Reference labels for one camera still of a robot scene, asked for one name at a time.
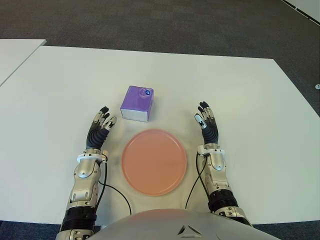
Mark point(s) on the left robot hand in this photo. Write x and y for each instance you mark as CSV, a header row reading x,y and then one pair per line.
x,y
96,138

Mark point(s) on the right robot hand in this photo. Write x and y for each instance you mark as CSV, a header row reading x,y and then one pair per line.
x,y
211,133

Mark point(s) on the purple tissue paper pack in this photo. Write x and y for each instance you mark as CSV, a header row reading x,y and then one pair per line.
x,y
136,102

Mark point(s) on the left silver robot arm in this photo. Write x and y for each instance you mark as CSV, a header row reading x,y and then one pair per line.
x,y
83,175

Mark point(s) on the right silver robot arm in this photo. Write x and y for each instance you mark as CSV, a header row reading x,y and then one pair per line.
x,y
218,175

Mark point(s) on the round pink plate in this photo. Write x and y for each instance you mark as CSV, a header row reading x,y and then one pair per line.
x,y
154,162

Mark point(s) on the silver robot torso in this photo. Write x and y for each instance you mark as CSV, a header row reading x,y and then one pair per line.
x,y
180,225

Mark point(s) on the small white floor object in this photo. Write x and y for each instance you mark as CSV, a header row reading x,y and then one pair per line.
x,y
317,86

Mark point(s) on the neighbouring white table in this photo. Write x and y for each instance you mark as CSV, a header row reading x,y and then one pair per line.
x,y
15,55

